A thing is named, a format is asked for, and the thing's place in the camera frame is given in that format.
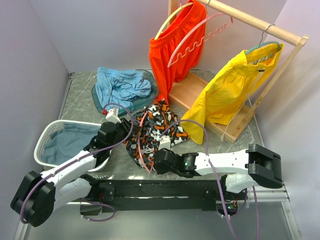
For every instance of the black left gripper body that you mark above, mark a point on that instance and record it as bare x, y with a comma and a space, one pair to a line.
123, 131

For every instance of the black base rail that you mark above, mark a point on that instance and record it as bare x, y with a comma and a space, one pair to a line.
151, 195

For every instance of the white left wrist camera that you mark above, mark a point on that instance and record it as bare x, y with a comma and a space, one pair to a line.
112, 115

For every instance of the white perforated laundry basket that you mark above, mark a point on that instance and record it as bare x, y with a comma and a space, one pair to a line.
55, 125

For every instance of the yellow shorts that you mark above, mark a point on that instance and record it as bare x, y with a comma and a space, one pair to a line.
226, 93

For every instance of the teal green hanger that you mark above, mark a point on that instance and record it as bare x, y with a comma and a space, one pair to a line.
262, 44

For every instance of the light blue shorts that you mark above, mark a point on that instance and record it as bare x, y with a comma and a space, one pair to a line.
120, 86

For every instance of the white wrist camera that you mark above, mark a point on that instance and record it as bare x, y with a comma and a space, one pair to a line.
164, 143
112, 115

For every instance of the cream yellow hanger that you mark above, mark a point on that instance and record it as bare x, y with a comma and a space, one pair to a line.
170, 18

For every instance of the camouflage orange black shorts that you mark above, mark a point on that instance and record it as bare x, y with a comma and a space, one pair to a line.
155, 121

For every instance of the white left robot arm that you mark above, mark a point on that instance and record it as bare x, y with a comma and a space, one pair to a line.
40, 194

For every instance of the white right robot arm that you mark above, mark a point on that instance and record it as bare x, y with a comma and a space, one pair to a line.
254, 166

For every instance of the teal cloth in basket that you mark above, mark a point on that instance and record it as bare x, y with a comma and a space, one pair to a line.
67, 142

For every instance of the wooden clothes rack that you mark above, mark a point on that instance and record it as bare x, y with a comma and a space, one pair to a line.
185, 92

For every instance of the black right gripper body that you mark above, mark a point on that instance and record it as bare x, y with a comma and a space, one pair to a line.
161, 170

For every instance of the teal plastic tray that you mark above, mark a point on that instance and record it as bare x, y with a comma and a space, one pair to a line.
137, 103

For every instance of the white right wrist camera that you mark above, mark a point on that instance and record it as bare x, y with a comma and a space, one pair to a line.
164, 143

